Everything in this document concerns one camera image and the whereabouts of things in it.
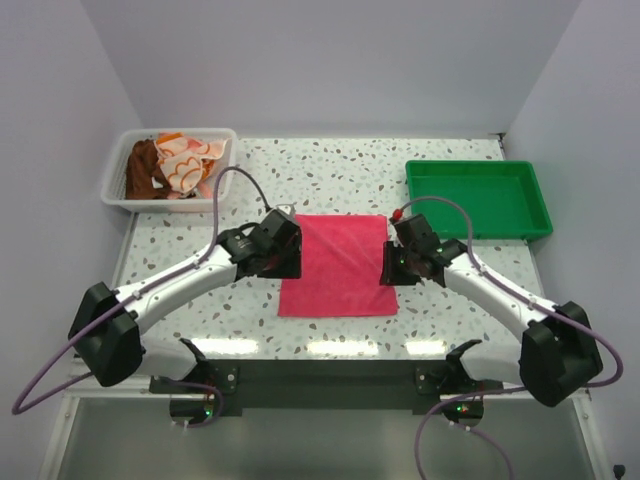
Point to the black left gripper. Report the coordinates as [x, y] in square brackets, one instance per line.
[291, 268]

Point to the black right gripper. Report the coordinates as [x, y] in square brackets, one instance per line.
[390, 275]

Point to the pink microfibre towel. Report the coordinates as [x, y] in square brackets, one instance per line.
[341, 266]

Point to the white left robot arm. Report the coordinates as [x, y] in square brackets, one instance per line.
[108, 331]

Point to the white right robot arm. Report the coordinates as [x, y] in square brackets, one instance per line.
[554, 354]

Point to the green plastic tray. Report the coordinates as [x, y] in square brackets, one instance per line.
[502, 198]

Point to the orange patterned cream towel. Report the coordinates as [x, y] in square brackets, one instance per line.
[185, 165]

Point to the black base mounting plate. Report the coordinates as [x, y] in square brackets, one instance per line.
[356, 384]

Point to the brown towel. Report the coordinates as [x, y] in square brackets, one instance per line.
[144, 178]

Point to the white plastic laundry basket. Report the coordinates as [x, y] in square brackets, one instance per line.
[114, 184]

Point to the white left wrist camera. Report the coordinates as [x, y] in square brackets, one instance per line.
[287, 209]

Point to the aluminium rail frame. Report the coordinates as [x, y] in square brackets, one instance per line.
[126, 432]

